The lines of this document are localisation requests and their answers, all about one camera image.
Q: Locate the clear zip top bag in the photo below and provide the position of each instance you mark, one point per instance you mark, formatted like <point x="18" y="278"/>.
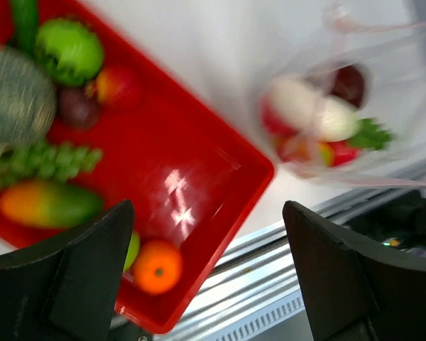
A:
<point x="391" y="60"/>

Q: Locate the yellow green mango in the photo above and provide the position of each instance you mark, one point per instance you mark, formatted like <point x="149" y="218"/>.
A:
<point x="49" y="205"/>

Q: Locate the green chili pepper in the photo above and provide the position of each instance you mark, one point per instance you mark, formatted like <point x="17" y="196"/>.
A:
<point x="25" y="22"/>

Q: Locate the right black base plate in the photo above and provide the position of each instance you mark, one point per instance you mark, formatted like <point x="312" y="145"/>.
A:
<point x="399" y="223"/>

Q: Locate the white slotted cable duct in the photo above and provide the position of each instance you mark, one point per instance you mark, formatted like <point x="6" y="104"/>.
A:
<point x="262" y="320"/>

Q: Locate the small purple plum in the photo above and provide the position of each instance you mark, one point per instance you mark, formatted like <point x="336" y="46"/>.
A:
<point x="76" y="109"/>

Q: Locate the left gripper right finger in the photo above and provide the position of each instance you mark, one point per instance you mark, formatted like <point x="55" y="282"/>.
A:
<point x="353" y="287"/>

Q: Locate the green toy melon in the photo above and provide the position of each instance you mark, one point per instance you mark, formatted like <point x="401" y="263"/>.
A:
<point x="69" y="52"/>

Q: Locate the dark red plum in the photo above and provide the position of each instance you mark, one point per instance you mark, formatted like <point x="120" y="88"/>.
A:
<point x="350" y="85"/>

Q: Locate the green grapes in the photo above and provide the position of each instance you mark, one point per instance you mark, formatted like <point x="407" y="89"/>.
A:
<point x="43" y="160"/>

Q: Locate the green apple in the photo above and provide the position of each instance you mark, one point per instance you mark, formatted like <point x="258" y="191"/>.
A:
<point x="132" y="252"/>

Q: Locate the red orange mango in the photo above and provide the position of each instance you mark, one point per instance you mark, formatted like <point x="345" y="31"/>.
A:
<point x="333" y="154"/>

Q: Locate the red tomato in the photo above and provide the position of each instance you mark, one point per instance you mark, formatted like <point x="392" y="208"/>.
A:
<point x="272" y="123"/>

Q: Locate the orange fruit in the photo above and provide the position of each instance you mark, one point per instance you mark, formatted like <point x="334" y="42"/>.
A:
<point x="158" y="267"/>

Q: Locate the white radish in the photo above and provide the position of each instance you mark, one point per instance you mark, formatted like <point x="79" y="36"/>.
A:
<point x="329" y="118"/>

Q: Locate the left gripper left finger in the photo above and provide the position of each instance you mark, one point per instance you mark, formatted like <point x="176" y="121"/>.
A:
<point x="65" y="287"/>

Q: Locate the aluminium mounting rail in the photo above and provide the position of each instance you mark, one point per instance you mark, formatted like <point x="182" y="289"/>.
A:
<point x="257" y="267"/>

